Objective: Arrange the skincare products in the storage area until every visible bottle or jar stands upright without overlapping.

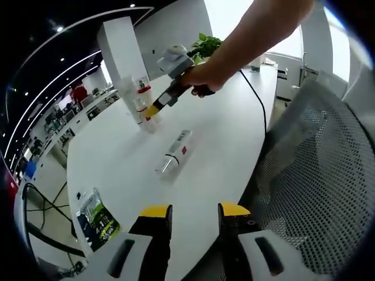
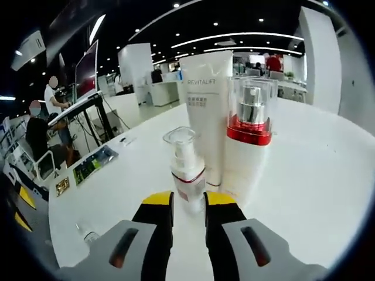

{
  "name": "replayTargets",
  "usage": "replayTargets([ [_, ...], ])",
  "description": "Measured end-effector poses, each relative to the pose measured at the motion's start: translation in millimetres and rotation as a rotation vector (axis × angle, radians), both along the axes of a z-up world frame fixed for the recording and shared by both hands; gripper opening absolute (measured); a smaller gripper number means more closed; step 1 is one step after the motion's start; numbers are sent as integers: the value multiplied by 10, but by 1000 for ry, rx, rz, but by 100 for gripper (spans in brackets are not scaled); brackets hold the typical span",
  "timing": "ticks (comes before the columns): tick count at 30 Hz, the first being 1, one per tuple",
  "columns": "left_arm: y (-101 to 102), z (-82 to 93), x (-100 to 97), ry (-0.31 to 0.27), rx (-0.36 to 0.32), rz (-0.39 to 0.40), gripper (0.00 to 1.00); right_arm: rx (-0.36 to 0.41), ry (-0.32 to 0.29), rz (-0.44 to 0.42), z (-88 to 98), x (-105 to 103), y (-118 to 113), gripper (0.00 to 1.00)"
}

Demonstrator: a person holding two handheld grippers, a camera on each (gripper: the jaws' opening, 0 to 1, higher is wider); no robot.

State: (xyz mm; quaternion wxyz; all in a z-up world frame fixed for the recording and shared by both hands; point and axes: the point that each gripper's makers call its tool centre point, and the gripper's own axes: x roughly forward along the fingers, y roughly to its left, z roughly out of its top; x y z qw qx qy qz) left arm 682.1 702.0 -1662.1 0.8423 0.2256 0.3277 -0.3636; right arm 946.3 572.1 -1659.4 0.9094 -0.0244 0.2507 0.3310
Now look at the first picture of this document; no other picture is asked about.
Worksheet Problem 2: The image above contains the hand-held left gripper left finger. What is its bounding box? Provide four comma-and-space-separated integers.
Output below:
84, 204, 173, 281

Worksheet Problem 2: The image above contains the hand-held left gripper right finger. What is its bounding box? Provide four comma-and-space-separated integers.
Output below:
217, 201, 320, 281

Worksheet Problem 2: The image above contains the white skincare bottle red collar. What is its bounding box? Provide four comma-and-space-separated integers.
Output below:
135, 76, 154, 118

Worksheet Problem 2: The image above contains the white skincare tube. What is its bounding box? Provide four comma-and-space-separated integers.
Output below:
115, 74, 141, 125

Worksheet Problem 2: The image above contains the green printed packet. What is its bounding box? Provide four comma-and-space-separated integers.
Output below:
75, 187, 121, 253

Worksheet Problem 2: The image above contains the blue storage bin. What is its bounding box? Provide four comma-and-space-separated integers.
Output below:
25, 162, 39, 180

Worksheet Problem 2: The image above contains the person's right hand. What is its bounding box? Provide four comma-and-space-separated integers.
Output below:
183, 62, 229, 100

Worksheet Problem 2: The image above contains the potted green plant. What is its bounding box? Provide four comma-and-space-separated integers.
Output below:
187, 32, 224, 64

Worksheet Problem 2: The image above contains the white square pillar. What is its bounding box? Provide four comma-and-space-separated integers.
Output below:
97, 16, 151, 86

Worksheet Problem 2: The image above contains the large bright window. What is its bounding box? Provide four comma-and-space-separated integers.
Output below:
204, 0, 303, 59

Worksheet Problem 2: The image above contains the long white office counter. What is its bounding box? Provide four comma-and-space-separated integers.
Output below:
29, 87, 121, 176

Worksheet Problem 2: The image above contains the grey mesh office chair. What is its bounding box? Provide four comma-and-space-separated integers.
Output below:
251, 77, 375, 279

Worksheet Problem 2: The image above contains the white drawer cabinet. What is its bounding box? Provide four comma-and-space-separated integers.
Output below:
275, 52, 306, 102

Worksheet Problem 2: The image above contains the white monitor with red screen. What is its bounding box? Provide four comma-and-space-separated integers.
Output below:
0, 152, 19, 200

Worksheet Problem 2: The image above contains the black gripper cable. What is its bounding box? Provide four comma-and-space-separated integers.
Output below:
238, 69, 269, 136

